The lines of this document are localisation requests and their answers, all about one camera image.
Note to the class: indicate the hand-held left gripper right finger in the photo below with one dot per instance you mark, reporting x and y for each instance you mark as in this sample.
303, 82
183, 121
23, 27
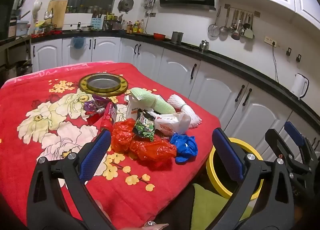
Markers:
227, 155

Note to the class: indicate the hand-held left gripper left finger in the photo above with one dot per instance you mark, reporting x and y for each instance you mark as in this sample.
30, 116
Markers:
96, 150

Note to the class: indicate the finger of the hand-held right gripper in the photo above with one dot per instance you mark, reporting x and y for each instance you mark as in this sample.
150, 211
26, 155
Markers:
275, 137
293, 132

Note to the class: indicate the yellow bin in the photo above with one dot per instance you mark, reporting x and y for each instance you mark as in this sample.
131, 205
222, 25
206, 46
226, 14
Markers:
215, 180

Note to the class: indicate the dark red candy wrapper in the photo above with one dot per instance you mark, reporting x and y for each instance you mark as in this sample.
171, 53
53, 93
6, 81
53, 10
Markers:
95, 118

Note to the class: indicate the red snack can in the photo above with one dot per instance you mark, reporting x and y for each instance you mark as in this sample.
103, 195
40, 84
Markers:
108, 116

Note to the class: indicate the blue plastic bag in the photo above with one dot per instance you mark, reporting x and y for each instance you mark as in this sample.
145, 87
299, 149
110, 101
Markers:
185, 147

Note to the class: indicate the purple snack wrapper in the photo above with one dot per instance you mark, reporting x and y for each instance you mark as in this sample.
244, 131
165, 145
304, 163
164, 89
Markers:
93, 105

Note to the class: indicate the green snack packet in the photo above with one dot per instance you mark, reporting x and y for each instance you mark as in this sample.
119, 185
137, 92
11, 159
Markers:
143, 127

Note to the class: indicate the red plastic bag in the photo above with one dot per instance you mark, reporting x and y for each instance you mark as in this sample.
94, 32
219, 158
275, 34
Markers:
150, 150

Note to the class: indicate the white paper packet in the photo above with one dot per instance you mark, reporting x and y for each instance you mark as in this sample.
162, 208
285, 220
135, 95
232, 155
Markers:
132, 110

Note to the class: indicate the white foam net bundle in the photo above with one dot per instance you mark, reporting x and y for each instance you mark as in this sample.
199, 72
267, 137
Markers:
185, 110

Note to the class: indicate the white plastic bag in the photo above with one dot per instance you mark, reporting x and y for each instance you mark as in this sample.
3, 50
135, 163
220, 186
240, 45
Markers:
172, 121

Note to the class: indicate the green foam net sleeve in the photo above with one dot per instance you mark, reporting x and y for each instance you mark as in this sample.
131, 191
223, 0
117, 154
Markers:
150, 97

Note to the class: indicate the person's left hand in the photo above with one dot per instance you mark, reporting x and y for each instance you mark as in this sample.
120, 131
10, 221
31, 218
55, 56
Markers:
152, 225

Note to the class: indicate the white electric kettle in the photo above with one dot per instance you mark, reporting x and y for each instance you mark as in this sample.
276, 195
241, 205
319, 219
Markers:
298, 86

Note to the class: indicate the gold rimmed round tray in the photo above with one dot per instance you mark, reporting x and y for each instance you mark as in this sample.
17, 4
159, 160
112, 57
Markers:
85, 84

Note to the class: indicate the white base cabinets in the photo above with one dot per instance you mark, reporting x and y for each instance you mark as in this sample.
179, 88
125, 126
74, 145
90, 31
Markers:
220, 87

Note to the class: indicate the dark trousers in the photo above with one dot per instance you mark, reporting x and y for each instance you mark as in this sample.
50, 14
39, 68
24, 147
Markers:
180, 207

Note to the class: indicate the red floral blanket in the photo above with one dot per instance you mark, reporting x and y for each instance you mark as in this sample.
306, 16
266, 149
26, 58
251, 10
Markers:
37, 87

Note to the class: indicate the black countertop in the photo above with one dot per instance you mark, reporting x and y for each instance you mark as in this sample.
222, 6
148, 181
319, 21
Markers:
225, 57

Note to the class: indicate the pale spatula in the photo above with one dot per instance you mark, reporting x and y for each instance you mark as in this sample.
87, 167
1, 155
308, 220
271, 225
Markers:
249, 33

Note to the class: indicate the dark ladle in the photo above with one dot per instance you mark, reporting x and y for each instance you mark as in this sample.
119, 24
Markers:
235, 36

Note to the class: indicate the blue hanging cloth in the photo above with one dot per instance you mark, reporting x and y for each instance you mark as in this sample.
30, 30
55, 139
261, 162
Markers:
78, 42

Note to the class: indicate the steel teapot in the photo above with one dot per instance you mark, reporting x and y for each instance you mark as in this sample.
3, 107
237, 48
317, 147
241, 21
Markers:
204, 46

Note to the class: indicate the steel ladle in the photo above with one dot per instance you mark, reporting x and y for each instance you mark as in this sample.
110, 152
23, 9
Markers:
223, 29

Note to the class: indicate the pile of red chilies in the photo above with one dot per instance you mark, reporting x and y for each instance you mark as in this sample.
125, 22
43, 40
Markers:
47, 33

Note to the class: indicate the blue knife block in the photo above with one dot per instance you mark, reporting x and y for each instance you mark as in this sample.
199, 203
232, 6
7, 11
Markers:
97, 23

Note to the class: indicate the steel cup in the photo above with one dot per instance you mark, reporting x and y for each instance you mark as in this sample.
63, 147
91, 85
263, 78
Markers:
177, 37

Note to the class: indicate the cluster of seasoning jars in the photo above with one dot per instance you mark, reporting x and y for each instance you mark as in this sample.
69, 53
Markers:
113, 22

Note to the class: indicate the yellow oil bottle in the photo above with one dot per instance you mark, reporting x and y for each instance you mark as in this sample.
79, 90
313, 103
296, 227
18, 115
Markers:
142, 26
136, 27

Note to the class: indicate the red bowl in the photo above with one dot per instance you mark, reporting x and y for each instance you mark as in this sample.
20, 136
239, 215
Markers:
159, 36

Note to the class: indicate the metal storage rack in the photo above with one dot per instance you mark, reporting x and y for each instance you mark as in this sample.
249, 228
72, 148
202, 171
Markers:
17, 44

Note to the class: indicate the row of windowsill jars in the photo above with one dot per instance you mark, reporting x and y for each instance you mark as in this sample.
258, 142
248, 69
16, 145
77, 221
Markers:
90, 9

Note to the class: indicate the steel faucet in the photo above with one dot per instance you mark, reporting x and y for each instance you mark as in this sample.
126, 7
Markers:
48, 16

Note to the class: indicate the pale blue plastic box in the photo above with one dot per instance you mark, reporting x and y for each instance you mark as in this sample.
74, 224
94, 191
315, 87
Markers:
23, 27

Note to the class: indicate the wooden cutting board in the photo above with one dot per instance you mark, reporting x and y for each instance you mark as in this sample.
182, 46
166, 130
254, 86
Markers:
58, 12

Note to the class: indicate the hanging steel pot lid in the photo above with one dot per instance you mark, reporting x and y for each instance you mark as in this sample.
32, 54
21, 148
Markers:
125, 4

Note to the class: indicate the white ceramic jar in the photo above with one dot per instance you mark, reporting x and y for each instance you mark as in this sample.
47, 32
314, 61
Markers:
37, 7

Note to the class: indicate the black microwave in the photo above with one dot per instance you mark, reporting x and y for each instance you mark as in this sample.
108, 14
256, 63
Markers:
6, 17

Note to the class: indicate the wall power outlet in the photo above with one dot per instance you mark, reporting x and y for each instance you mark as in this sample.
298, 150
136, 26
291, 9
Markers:
271, 41

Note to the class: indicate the wall utensil rail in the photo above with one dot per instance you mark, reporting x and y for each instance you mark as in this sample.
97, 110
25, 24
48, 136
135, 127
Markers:
241, 9

